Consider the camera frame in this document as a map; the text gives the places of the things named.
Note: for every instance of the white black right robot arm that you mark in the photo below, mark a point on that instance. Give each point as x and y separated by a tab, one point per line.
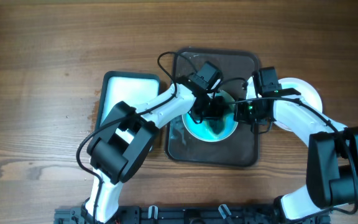
332	163

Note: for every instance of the white plate with blue smear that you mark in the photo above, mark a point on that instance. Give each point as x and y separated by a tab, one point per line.
309	94

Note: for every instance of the dark green soapy water tray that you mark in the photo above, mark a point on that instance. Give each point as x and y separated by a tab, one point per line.
132	88

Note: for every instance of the dark brown serving tray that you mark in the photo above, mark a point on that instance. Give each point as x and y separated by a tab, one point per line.
241	148

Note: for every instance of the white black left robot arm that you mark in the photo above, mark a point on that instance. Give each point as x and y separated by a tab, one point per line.
118	148

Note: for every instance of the white plate with blue streak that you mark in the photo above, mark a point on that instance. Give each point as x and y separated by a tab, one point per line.
199	129

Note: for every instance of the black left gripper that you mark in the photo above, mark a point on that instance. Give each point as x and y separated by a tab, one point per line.
218	113

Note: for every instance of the green yellow sponge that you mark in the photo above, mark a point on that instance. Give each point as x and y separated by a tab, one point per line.
218	128

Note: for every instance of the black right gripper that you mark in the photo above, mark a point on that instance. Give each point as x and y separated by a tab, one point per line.
240	115

